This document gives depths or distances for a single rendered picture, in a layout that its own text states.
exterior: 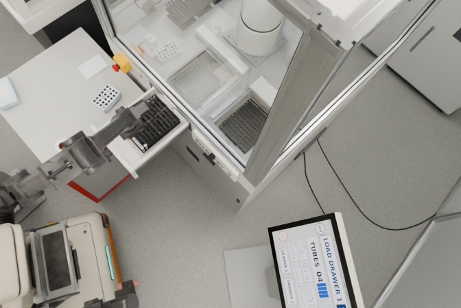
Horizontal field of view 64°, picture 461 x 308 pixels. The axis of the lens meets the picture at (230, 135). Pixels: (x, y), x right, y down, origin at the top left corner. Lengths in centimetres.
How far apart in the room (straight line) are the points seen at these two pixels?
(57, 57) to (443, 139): 266
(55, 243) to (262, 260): 135
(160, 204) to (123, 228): 27
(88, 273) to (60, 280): 77
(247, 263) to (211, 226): 32
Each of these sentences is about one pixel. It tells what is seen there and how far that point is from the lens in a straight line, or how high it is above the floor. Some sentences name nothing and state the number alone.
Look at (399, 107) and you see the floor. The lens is 310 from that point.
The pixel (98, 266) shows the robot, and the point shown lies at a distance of 226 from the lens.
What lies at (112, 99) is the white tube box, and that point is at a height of 80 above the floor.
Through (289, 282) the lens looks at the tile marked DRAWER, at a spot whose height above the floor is 101.
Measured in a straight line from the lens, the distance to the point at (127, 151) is 174.
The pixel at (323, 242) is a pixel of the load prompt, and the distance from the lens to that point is 139.
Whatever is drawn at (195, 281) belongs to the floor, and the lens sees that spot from 247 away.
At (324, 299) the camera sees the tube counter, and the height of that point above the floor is 111.
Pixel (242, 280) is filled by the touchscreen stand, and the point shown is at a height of 3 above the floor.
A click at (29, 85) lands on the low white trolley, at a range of 211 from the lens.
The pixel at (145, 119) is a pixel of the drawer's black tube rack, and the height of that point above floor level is 90.
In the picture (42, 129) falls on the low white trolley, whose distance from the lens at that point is 198.
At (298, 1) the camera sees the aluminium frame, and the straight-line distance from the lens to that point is 65.
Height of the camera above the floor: 247
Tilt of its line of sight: 70 degrees down
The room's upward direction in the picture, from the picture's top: 12 degrees clockwise
